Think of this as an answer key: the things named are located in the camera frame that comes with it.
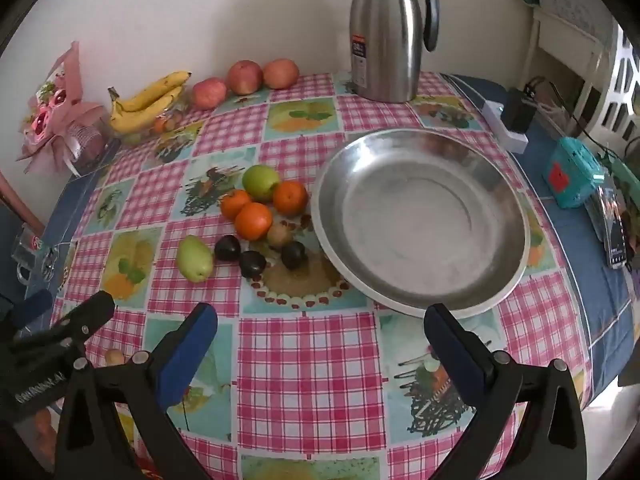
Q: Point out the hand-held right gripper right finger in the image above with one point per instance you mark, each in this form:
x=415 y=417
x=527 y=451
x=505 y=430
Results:
x=450 y=345

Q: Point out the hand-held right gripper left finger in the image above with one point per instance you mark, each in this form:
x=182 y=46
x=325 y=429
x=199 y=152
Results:
x=187 y=340

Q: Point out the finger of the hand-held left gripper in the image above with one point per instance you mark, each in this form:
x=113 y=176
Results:
x=32 y=305
x=82 y=317

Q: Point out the small green pear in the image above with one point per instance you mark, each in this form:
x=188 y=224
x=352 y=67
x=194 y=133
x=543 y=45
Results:
x=194 y=260

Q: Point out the dark plum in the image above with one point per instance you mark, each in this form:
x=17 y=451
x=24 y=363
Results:
x=227 y=248
x=293 y=255
x=251 y=263

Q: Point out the round metal plate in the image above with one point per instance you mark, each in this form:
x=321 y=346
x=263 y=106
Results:
x=415 y=220

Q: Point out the clear glass mug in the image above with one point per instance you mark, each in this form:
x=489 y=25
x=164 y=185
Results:
x=30 y=255

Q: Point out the pink checkered fruit-print tablecloth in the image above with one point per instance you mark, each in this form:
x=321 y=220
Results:
x=310 y=360

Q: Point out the blue table cover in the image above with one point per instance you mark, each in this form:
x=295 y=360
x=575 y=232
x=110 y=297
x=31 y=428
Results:
x=585 y=280

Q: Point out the green mango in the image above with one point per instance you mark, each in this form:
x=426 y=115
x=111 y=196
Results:
x=260 y=182

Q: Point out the black phone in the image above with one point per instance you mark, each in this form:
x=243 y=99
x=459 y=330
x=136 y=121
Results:
x=615 y=230

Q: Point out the teal box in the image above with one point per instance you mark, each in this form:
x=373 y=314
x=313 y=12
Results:
x=575 y=180

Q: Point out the small orange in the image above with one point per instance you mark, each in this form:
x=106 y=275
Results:
x=160 y=125

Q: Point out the yellow banana bunch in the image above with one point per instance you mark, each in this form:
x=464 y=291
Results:
x=145 y=110

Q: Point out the clear glass fruit bowl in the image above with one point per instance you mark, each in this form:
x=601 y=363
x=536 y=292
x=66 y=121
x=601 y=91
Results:
x=172 y=120

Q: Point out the white power strip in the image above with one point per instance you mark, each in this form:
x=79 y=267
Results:
x=495 y=120

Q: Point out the black charger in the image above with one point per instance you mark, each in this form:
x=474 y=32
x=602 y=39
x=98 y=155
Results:
x=517 y=110

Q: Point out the red apple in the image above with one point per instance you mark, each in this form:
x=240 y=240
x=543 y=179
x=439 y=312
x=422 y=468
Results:
x=206 y=92
x=245 y=76
x=281 y=73

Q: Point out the white lattice basket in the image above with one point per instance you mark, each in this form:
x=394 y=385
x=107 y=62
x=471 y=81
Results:
x=620 y=100

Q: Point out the stainless steel thermos jug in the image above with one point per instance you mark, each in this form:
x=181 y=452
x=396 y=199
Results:
x=385 y=35

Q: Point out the white cabinet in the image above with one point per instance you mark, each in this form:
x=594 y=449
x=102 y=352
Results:
x=565 y=40

